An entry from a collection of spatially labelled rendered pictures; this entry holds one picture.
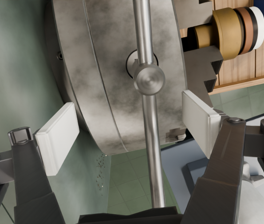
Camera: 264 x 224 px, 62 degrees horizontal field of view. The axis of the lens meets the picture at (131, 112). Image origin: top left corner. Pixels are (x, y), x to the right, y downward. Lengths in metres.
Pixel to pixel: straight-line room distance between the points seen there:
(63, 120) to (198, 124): 0.10
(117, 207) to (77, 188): 1.83
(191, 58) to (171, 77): 0.12
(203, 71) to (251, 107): 1.52
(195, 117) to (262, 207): 0.69
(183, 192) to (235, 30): 0.78
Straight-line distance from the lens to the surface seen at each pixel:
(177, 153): 0.90
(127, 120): 0.26
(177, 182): 0.99
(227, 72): 0.66
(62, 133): 0.17
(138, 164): 1.85
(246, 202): 0.84
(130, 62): 0.24
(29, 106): 0.27
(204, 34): 0.38
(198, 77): 0.34
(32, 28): 0.28
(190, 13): 0.37
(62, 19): 0.26
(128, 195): 2.06
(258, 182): 0.99
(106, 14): 0.25
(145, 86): 0.15
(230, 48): 0.39
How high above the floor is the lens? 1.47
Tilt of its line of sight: 66 degrees down
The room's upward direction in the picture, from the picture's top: 174 degrees clockwise
